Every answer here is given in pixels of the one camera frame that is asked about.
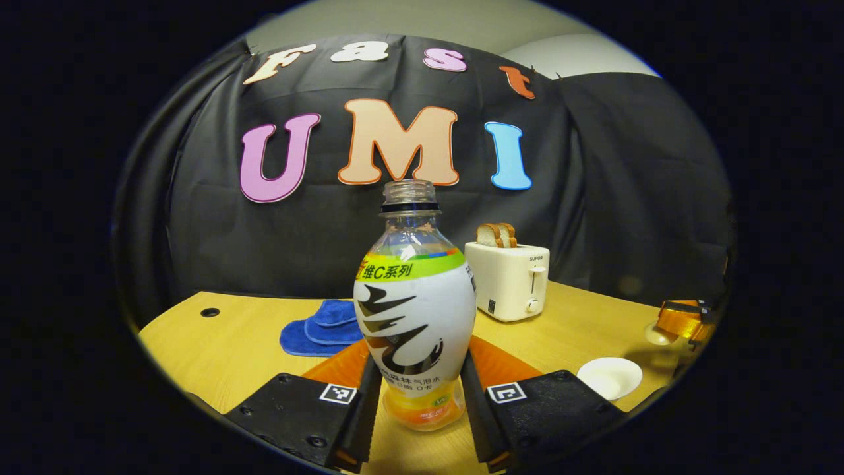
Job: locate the cream toaster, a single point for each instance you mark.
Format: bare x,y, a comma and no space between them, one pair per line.
504,284

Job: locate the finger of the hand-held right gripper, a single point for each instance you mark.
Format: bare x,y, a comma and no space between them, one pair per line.
682,320

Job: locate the black table grommet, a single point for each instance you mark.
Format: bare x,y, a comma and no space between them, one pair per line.
210,312

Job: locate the black backdrop cloth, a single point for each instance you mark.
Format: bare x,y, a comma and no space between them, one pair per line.
593,198

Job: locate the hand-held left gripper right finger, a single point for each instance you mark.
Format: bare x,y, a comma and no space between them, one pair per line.
476,415

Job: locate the plastic water bottle white label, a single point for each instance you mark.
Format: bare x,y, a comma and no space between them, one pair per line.
415,316

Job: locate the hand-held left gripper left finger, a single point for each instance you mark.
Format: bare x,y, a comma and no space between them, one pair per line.
369,409

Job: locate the bread slice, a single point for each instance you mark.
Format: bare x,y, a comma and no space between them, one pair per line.
509,234
488,235

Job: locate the blue towel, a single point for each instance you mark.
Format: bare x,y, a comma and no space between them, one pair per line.
316,330

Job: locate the cream ceramic teacup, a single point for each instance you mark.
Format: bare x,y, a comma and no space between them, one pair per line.
610,377

